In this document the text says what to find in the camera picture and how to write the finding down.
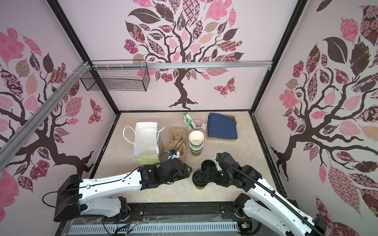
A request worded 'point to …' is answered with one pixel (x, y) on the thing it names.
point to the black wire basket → (123, 75)
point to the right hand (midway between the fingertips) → (207, 177)
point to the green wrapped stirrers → (188, 120)
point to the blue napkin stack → (220, 126)
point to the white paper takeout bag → (147, 146)
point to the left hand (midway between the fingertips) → (189, 174)
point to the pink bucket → (198, 123)
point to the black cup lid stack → (207, 163)
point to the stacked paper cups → (196, 138)
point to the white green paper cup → (199, 188)
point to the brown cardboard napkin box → (218, 138)
